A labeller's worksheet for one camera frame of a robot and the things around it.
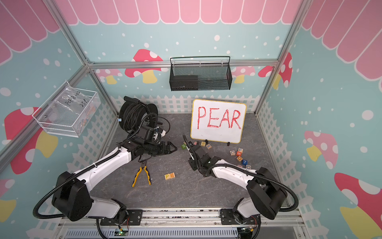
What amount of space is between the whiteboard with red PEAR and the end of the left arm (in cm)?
30

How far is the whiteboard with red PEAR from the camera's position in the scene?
0.96 metres

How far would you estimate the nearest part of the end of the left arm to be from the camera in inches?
28.5
